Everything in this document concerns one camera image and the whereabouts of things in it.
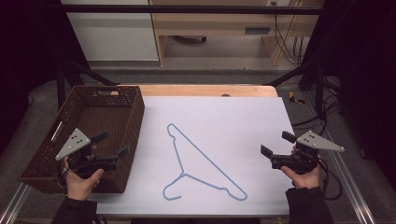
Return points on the person's left hand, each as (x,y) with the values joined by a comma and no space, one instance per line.
(79,185)

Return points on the yellow and black tool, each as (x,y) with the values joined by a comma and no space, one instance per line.
(293,97)

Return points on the person's right hand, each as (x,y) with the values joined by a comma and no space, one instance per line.
(304,179)

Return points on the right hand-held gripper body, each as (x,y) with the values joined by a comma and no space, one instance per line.
(311,141)

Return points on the brown woven basket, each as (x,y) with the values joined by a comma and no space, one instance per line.
(93,112)

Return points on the dark curtain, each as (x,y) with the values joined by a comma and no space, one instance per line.
(28,46)
(364,62)

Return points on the aluminium rail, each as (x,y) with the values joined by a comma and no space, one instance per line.
(14,203)
(345,174)

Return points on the black horizontal frame bar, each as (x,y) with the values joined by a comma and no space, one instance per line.
(186,9)

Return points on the white cabinet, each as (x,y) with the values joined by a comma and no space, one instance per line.
(113,34)

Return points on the light wooden desk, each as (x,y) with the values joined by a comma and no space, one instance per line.
(214,20)

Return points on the white table sheet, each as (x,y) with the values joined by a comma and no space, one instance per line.
(224,124)

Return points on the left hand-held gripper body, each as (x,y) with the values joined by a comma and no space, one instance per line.
(74,143)

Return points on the black metal stand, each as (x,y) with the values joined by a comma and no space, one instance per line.
(311,70)
(73,73)

